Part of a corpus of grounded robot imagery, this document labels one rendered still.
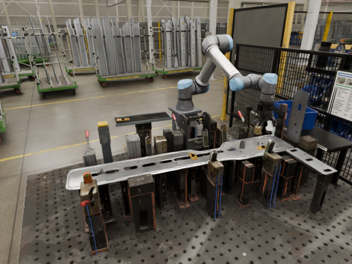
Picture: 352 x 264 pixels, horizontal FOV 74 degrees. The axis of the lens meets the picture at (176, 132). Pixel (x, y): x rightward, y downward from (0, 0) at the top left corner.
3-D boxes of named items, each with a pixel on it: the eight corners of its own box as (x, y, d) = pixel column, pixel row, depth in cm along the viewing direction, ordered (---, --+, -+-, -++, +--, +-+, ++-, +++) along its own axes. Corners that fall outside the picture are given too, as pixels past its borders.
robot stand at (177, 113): (169, 149, 215) (168, 107, 199) (188, 144, 224) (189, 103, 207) (179, 158, 198) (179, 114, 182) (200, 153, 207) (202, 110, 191)
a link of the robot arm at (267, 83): (268, 72, 137) (281, 74, 130) (266, 90, 141) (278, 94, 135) (259, 73, 133) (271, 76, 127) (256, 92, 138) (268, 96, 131)
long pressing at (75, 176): (64, 195, 112) (63, 193, 111) (67, 171, 131) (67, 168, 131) (296, 149, 152) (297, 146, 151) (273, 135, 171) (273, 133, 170)
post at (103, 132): (106, 186, 165) (97, 128, 147) (105, 180, 172) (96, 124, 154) (117, 184, 167) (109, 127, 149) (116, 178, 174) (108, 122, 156)
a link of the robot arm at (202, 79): (185, 87, 198) (211, 30, 155) (200, 85, 205) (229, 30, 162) (191, 98, 193) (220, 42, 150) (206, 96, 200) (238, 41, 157)
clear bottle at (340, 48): (336, 70, 162) (343, 39, 154) (327, 68, 167) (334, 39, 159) (342, 69, 163) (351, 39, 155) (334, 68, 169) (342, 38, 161)
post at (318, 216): (317, 221, 133) (330, 178, 122) (302, 208, 143) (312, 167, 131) (326, 218, 135) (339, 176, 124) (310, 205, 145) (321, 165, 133)
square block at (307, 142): (297, 189, 160) (309, 141, 145) (288, 182, 167) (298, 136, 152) (306, 186, 162) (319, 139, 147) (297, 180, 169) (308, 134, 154)
